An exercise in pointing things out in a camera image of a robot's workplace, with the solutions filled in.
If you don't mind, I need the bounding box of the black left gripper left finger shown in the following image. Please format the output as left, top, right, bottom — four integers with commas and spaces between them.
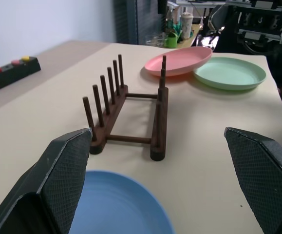
0, 127, 93, 234

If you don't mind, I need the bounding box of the green plastic plate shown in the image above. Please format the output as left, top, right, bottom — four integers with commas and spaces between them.
193, 57, 267, 91

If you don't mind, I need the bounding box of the green watering can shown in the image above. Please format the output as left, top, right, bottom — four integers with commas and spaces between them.
164, 31, 184, 49

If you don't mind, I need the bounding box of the dark wooden dish rack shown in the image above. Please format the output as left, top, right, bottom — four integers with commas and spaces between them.
82, 54, 169, 162

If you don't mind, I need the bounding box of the pink plastic plate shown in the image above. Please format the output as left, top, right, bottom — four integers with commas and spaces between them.
144, 46, 213, 78

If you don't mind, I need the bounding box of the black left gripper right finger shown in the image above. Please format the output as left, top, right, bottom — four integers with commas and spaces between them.
224, 126, 282, 234

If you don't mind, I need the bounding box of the dark grey partition panel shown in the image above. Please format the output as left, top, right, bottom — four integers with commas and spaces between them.
113, 0, 139, 45

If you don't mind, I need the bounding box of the clear spray bottle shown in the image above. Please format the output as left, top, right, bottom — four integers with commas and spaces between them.
166, 5, 180, 34

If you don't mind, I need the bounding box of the black box with coloured buttons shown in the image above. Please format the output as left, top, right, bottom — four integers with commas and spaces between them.
0, 56, 42, 95

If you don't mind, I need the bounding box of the white lidded cup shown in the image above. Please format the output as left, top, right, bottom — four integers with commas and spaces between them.
181, 11, 194, 40

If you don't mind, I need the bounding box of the blue plastic plate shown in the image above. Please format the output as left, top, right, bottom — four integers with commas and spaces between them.
69, 170, 176, 234

